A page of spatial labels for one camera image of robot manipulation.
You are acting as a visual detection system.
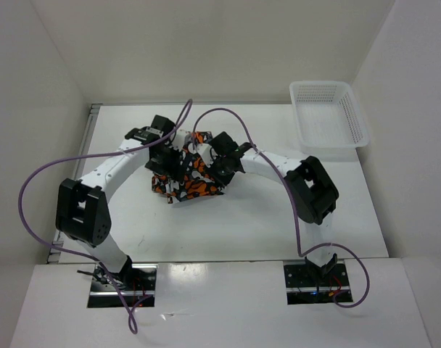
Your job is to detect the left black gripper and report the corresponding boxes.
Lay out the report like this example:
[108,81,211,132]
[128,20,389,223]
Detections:
[146,142,193,184]

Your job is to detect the orange camouflage shorts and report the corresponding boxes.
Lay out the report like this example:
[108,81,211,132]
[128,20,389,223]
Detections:
[151,131,223,204]

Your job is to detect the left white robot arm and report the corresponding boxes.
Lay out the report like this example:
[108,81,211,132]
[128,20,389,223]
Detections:
[55,115,191,290]

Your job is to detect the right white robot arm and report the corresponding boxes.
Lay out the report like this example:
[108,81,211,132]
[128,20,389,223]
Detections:
[203,132,339,285]

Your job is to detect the white plastic basket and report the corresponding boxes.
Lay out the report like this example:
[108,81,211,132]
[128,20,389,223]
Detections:
[289,80,370,156]

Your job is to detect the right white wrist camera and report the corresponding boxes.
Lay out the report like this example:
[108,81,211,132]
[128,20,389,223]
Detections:
[194,143,216,167]

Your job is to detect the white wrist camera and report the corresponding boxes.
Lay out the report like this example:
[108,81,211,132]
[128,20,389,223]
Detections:
[194,143,216,167]
[171,130,191,151]

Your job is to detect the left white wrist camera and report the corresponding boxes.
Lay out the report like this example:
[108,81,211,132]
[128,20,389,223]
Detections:
[171,130,191,151]

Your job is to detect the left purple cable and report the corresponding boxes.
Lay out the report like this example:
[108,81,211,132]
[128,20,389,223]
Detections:
[17,98,194,335]

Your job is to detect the purple cable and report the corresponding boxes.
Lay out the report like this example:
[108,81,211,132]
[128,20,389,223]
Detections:
[192,107,371,308]
[17,98,194,335]

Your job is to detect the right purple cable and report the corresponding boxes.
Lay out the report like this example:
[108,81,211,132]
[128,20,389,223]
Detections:
[192,107,371,308]

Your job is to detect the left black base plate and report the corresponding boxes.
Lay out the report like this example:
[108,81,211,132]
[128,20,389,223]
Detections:
[82,266,157,309]

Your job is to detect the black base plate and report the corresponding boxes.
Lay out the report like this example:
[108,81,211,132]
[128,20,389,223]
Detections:
[82,266,157,309]
[284,262,353,305]

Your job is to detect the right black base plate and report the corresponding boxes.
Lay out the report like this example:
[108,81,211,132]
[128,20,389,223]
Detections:
[284,262,353,305]

